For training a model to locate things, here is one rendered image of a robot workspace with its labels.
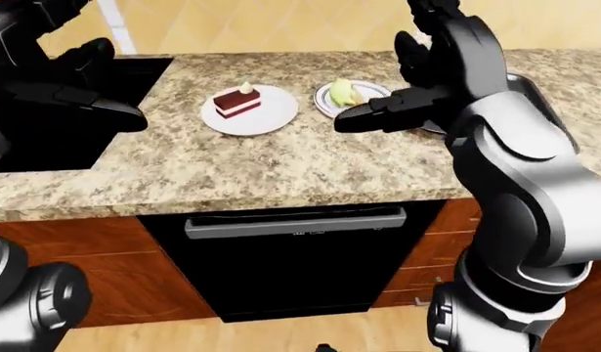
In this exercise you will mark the wooden cabinet door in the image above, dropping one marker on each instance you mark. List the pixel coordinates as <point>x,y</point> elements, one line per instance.
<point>129,271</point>

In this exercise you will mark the grey metal tray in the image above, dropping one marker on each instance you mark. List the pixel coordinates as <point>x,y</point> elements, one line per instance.
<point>527,82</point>

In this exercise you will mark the wooden cabinet drawers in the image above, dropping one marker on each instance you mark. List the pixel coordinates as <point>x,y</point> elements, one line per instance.
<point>437,253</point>

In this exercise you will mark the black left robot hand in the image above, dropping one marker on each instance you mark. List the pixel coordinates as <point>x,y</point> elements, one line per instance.
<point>31,84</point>

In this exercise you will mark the black sink basin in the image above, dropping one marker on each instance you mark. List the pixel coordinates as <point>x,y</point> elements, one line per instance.
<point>60,146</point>

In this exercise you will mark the red layered cake slice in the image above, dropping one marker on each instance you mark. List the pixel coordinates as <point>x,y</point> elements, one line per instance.
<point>236,102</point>

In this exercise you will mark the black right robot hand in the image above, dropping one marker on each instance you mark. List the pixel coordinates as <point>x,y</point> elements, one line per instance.
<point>468,62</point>

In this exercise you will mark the black dishwasher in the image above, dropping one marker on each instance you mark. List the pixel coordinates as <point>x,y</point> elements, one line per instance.
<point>290,278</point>

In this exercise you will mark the small blue-rimmed plate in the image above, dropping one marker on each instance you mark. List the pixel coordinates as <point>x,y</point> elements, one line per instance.
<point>324,103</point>

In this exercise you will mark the green dessert pastry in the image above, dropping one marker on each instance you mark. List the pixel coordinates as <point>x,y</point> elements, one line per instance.
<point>343,92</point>

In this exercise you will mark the large white plate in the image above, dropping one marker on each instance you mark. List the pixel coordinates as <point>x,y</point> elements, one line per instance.
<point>270,117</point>

